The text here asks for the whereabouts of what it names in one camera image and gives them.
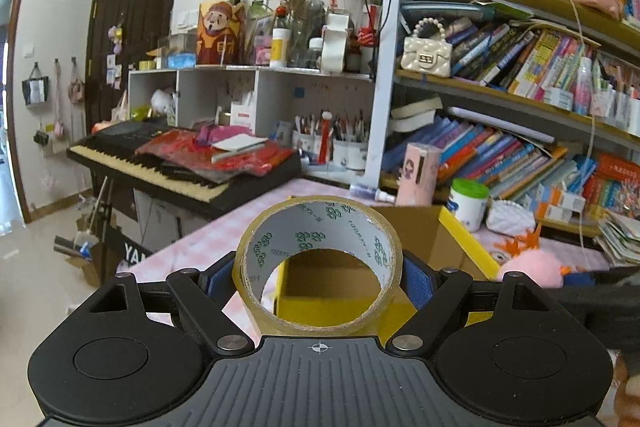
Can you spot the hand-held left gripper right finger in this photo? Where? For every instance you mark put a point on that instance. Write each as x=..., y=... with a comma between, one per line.
x=417, y=279

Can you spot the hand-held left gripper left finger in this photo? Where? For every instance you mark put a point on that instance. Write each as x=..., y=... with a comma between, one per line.
x=216, y=283

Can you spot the yellow cardboard box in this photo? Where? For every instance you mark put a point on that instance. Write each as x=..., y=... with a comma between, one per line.
x=440, y=237

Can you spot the clear packing tape roll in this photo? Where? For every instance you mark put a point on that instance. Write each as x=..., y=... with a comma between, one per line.
x=320, y=214

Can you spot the pink checked desk mat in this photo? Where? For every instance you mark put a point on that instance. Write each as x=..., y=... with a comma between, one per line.
x=210, y=237

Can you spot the stack of magazines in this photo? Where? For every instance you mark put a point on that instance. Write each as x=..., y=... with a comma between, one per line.
x=620, y=237

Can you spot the pink plush toy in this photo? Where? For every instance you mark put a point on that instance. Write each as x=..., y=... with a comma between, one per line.
x=530, y=264

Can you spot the white jar green lid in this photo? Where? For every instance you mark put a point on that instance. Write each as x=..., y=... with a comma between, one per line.
x=467, y=209

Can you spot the black keyboard stand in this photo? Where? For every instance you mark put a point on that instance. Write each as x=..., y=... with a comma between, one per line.
x=131, y=252

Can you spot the pink tumbler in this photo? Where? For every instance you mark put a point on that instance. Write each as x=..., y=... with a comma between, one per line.
x=417, y=177

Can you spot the small spray bottle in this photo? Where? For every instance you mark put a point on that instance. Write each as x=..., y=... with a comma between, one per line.
x=365, y=191

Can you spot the white quilted purse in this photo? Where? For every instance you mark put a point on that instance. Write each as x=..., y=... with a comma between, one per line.
x=510, y=219

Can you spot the red patterned cloth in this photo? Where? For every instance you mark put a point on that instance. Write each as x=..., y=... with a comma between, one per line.
x=250, y=162

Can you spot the cardboard clutter pile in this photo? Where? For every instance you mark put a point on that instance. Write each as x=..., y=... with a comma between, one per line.
x=85, y=252

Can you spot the white pen holder cup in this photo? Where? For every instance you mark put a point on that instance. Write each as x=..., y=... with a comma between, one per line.
x=350, y=157
x=305, y=147

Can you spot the white notebook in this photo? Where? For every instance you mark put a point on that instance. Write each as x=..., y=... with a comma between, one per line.
x=237, y=143

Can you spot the row of colourful children's books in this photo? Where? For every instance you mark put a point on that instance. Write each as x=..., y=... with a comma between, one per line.
x=500, y=157

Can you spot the black electronic keyboard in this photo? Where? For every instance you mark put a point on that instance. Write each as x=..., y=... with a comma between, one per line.
x=125, y=157

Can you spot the thick book lying flat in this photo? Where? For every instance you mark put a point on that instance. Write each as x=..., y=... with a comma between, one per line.
x=417, y=106
x=410, y=122

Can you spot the red white box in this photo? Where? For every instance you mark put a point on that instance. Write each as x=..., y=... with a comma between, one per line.
x=243, y=117

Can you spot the red tassel ornament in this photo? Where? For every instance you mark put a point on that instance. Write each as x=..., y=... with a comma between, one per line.
x=326, y=137

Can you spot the white rolled paper tube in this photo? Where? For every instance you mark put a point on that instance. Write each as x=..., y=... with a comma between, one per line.
x=500, y=123

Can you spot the white plush in cubby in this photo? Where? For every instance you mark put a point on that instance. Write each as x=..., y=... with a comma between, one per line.
x=162, y=102

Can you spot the white cubby shelf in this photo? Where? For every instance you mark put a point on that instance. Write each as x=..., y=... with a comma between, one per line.
x=270, y=92

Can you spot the yellow-edged bookshelf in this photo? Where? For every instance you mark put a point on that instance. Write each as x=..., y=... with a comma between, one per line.
x=392, y=57

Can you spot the clear plastic box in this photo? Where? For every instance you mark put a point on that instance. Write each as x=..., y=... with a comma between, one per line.
x=177, y=52

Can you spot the pink hanging bag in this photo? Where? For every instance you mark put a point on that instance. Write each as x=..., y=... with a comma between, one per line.
x=76, y=89

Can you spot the white bottle yellow label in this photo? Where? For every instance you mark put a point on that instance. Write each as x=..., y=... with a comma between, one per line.
x=280, y=49

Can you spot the white tape dispenser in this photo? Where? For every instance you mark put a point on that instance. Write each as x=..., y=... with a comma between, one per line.
x=332, y=52

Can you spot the fortune god figure box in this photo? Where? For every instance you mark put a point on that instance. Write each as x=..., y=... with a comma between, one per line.
x=220, y=37

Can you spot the row of leaning textbooks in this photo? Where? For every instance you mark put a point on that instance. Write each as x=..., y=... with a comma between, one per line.
x=515, y=52

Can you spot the black white tote bag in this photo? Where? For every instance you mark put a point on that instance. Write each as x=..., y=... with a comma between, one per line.
x=35, y=89

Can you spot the dark wooden door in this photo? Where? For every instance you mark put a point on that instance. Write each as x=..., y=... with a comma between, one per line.
x=140, y=7

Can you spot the white light switch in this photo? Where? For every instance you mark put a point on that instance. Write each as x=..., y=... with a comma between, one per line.
x=186, y=19

